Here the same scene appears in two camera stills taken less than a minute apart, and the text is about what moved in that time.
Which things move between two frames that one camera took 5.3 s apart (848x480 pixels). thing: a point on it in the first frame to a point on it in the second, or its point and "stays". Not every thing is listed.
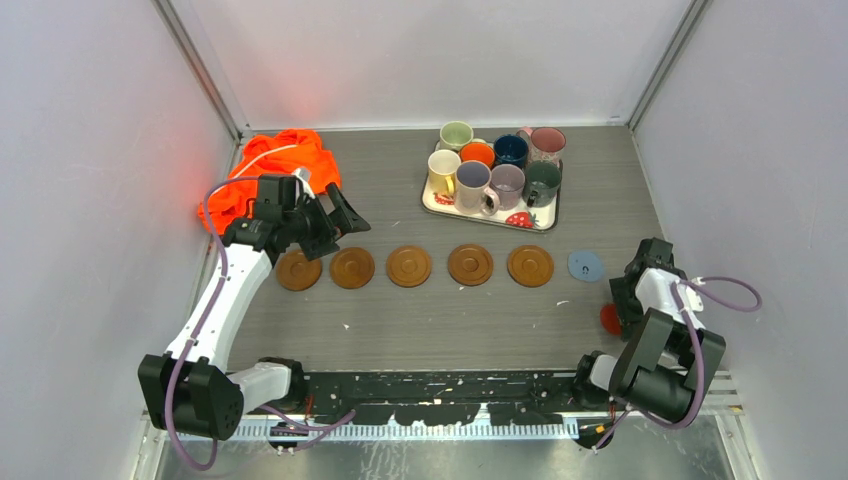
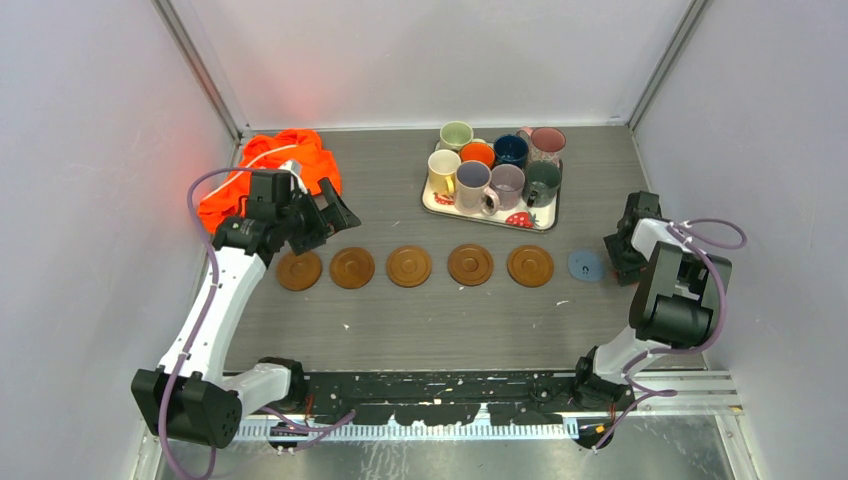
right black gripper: (625, 315) to (628, 273)
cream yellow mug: (442, 166) stays
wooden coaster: (530, 266) stays
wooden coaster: (295, 272) stays
